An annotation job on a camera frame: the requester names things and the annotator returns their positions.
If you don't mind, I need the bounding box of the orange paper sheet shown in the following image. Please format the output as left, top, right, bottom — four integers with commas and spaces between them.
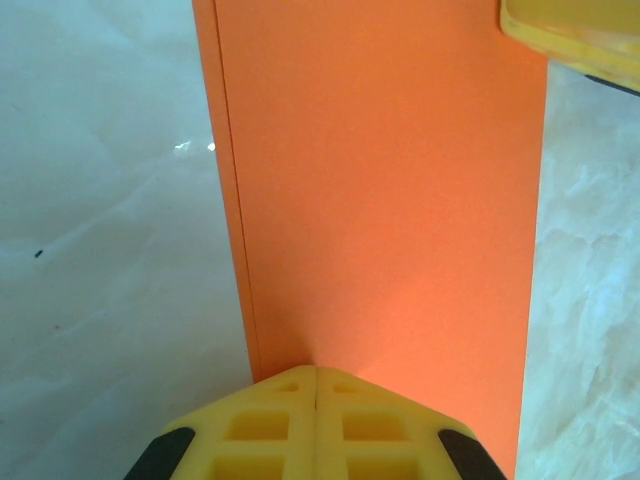
192, 0, 551, 480

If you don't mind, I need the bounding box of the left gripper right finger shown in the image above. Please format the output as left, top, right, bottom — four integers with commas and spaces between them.
315, 366, 506, 480

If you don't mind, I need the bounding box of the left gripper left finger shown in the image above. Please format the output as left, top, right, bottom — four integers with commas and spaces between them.
124, 364, 319, 480

